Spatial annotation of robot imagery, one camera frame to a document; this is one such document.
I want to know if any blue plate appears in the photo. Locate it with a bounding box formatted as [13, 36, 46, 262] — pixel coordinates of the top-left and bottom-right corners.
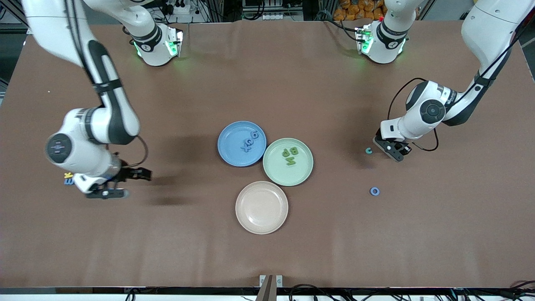
[217, 121, 267, 167]

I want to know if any green plate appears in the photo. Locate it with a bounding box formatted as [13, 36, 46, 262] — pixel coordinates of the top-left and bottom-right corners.
[262, 138, 314, 187]

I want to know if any beige plate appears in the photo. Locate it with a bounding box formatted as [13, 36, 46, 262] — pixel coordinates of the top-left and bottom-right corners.
[235, 181, 289, 235]

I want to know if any bag of orange items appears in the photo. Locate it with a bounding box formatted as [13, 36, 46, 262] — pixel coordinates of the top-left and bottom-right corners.
[333, 0, 387, 21]

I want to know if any grey camera pole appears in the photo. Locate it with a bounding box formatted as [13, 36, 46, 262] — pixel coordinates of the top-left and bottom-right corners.
[255, 275, 273, 301]

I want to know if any aluminium frame profile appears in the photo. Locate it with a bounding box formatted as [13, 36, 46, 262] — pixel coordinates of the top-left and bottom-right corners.
[0, 0, 30, 35]

